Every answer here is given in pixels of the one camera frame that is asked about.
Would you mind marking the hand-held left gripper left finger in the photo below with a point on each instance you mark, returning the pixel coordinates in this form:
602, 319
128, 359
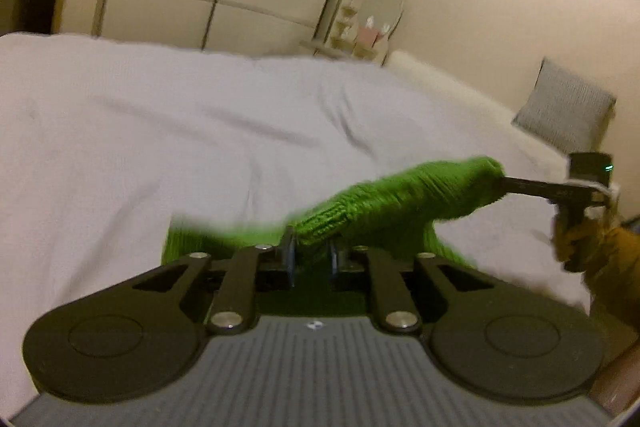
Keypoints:
289, 257

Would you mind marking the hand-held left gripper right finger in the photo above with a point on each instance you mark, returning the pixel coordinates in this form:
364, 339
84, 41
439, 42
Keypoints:
333, 259

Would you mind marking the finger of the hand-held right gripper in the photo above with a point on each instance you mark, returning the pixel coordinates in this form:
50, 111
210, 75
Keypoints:
530, 187

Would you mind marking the green knit sweater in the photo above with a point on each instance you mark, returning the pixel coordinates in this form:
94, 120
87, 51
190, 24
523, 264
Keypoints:
400, 202

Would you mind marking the person's right forearm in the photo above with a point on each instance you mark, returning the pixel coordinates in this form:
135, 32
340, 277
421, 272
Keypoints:
620, 272

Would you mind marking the person's right hand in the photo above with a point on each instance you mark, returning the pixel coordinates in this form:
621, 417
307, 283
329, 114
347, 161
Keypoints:
580, 247

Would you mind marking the grey checked cushion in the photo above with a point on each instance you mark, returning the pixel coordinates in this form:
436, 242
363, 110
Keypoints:
565, 107

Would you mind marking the white duvet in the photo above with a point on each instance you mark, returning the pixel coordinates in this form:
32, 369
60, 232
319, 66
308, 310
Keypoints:
150, 132

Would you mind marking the white nightstand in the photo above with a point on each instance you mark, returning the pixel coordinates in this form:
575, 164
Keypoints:
330, 48

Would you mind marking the pink tissue box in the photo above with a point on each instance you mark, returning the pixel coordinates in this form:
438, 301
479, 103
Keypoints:
367, 36

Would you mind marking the oval mirror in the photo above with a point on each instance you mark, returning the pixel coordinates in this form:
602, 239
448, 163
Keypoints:
382, 2

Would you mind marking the small cream tiered rack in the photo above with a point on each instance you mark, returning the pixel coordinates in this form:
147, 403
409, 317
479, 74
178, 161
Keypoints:
346, 19

